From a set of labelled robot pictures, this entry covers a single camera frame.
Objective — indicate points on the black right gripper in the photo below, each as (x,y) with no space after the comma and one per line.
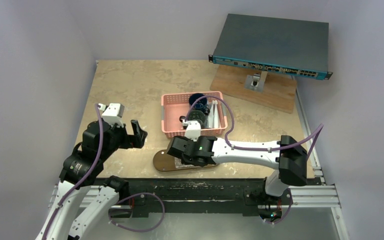
(176,147)

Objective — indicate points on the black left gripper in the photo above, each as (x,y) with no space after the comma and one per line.
(131,140)

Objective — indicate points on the oval wooden tray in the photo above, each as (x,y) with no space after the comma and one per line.
(164,162)

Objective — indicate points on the pink plastic basket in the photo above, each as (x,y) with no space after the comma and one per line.
(175,105)

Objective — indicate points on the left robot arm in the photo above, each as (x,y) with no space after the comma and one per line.
(79,172)

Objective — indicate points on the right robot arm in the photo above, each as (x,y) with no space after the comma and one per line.
(286,157)

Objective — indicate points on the dark green mug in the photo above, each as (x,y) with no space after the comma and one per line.
(195,115)

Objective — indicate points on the dark blue mug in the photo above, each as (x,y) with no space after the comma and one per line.
(198,101)

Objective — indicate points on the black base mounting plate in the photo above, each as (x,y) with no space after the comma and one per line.
(247,198)

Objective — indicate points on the wooden base board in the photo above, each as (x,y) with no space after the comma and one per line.
(279,92)

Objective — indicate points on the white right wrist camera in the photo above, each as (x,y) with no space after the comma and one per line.
(193,129)

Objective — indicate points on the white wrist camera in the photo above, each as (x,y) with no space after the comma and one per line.
(193,129)
(112,114)

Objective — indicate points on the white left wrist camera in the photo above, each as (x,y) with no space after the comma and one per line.
(112,114)

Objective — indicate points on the metal stand bracket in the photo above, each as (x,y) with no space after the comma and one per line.
(256,81)

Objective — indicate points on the blue network switch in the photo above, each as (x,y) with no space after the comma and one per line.
(275,45)

